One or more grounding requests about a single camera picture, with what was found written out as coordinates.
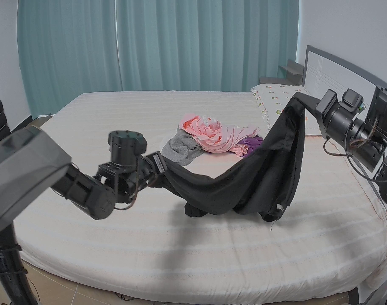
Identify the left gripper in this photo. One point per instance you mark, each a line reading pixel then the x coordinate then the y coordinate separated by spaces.
pixel 153 167

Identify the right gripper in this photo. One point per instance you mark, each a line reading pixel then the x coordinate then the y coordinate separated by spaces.
pixel 337 122

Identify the black T-shirt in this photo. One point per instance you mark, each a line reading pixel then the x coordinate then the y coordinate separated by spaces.
pixel 244 186

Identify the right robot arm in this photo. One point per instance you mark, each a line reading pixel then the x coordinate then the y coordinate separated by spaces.
pixel 382 103

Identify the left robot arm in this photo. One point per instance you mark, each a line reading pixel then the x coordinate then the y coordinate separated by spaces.
pixel 22 170

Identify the bed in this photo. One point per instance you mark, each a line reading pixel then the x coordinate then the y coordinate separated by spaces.
pixel 149 249

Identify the grey garment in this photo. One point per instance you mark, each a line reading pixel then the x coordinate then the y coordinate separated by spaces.
pixel 180 149

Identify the grey bedside table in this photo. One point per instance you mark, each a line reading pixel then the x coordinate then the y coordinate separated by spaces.
pixel 291 70

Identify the white printed pillow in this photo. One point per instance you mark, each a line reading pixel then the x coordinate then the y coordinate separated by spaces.
pixel 272 97

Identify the pink garment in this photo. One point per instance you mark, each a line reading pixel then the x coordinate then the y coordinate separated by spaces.
pixel 212 135

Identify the purple garment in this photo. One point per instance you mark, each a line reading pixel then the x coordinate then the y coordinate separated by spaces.
pixel 252 143

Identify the blue-green curtain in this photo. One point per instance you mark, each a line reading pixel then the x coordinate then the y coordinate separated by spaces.
pixel 69 43
pixel 206 37

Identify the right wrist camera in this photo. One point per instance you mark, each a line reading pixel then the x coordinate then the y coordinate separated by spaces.
pixel 352 100

